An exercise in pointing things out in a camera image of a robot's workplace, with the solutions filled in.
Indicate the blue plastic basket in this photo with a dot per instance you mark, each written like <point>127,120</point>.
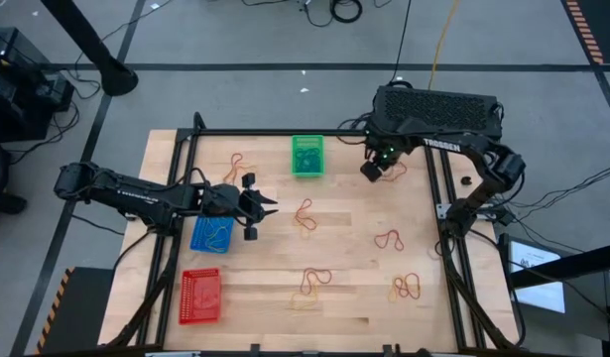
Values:
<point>195,238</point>

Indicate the small black knob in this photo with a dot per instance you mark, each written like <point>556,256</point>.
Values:
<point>466,180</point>

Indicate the black caster foot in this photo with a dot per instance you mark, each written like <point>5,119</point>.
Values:
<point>12,204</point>

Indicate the black pole stand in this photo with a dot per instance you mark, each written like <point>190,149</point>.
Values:
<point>113,79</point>

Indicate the black mesh computer case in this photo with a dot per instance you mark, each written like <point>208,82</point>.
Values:
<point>433,106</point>

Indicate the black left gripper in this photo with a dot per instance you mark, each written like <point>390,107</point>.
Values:
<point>225,203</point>

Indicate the green plastic basket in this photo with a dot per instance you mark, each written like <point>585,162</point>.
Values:
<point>309,141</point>

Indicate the black equipment rack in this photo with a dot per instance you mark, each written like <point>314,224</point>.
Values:
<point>17,99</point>

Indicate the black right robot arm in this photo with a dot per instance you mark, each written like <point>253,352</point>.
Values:
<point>441,145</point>

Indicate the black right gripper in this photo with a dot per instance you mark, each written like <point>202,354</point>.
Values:
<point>384,144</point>

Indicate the red rubber band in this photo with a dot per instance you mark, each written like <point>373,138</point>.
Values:
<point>327,272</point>
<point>402,166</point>
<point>379,243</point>
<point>308,200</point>
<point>417,285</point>

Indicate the red plastic basket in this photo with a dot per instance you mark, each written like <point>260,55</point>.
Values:
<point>190,297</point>

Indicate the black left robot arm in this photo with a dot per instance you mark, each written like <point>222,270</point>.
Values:
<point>136,197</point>

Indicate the black bar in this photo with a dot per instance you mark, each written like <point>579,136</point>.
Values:
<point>582,263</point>

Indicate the computer monitor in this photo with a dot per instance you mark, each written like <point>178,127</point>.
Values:
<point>542,297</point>

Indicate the black mat hazard stripes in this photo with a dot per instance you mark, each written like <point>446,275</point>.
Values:
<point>86,312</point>
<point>607,20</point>

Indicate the rubber bands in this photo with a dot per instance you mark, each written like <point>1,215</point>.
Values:
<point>236,154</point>

